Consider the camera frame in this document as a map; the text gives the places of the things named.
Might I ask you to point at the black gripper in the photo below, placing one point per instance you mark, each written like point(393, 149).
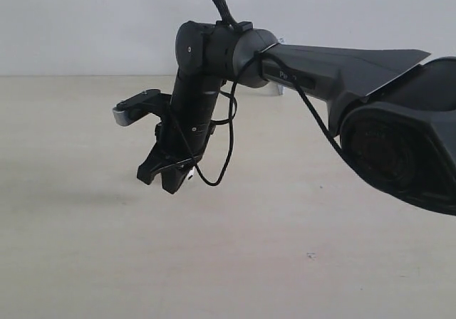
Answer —
point(185, 127)

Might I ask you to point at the black and white soccer ball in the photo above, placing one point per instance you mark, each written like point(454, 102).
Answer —
point(191, 174)

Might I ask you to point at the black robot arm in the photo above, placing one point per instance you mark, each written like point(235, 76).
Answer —
point(391, 113)

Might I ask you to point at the white miniature soccer goal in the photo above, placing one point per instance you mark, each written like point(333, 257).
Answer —
point(277, 88)

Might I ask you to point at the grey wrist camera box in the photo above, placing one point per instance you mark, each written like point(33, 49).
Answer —
point(128, 111)

